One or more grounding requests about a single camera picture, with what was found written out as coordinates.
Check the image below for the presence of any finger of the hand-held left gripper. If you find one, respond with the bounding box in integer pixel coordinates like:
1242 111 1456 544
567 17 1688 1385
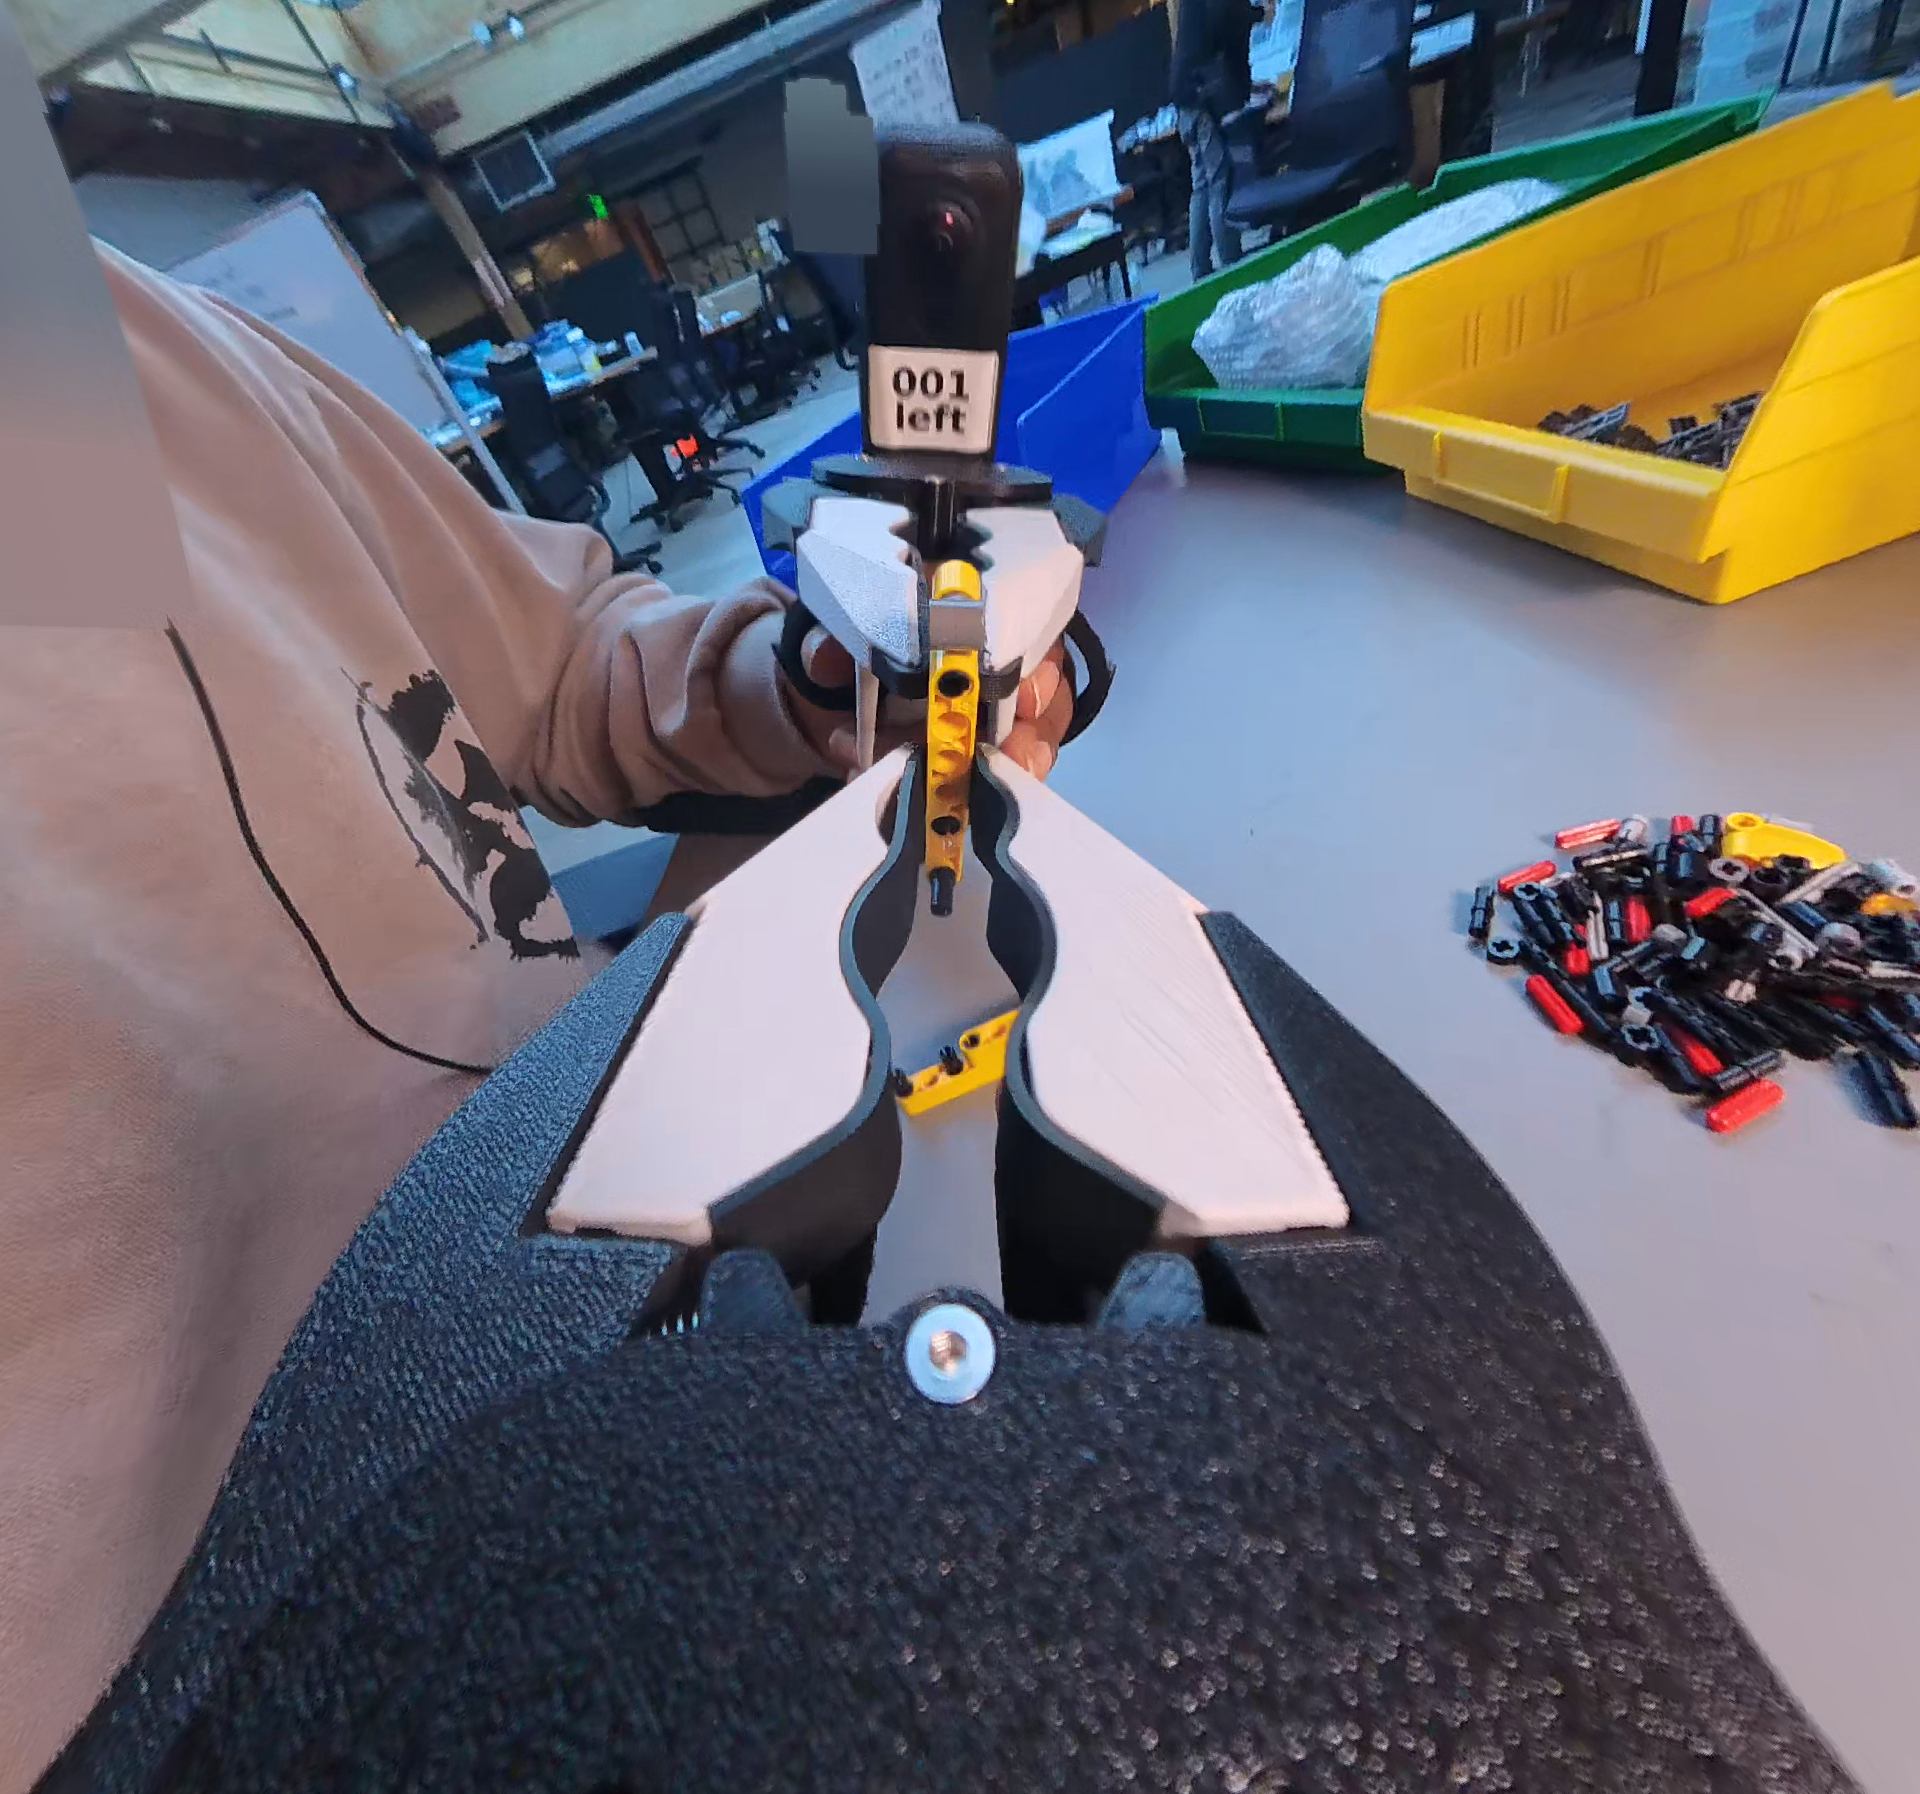
795 497 927 674
974 512 1089 674

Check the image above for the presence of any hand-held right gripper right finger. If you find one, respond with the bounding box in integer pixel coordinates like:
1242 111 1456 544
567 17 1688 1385
972 745 1352 1328

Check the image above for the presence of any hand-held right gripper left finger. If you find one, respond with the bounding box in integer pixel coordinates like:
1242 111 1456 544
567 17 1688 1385
544 745 920 1328

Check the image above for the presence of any long yellow perforated beam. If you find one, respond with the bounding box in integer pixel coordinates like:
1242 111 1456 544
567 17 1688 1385
919 560 988 920

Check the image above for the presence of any short yellow beam with pins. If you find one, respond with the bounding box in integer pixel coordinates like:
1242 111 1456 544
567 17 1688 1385
892 1009 1027 1119

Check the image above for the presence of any person's left forearm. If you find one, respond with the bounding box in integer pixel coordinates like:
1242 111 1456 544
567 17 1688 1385
495 520 845 831

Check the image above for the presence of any grey desk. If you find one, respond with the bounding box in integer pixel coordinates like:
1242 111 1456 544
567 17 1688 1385
660 450 1920 1781

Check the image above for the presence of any person's left hand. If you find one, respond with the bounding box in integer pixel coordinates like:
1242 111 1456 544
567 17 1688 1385
800 623 1077 785

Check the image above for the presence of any blue plastic bin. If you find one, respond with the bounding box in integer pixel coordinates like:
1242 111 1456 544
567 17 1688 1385
742 292 1163 584

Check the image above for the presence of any black wrist rest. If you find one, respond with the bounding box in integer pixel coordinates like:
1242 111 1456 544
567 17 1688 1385
619 773 852 839

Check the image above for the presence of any green plastic bin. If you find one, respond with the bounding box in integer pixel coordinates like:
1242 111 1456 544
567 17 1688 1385
1143 92 1774 474

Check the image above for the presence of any clear plastic bag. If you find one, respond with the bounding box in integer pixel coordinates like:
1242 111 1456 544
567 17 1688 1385
1193 176 1572 395

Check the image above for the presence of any black mesh office chair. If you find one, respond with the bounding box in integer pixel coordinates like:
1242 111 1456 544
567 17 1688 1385
1226 0 1427 238

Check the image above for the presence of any pile of black red pins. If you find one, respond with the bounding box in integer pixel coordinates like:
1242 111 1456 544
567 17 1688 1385
1466 811 1920 1139

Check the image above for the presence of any person's grey hoodie torso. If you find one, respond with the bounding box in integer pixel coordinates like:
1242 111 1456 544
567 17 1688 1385
0 242 711 1783

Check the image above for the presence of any yellow plastic bin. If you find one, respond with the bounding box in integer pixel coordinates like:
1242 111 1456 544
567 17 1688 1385
1360 83 1920 606

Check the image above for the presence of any heap of dark grey plates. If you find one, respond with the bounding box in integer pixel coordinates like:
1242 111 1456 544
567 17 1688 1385
1537 390 1765 472

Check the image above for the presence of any white printed wall paper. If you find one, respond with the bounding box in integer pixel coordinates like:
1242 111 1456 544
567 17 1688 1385
849 0 964 133

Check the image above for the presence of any black earphone cord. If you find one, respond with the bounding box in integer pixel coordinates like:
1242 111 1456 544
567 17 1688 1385
163 623 501 1078

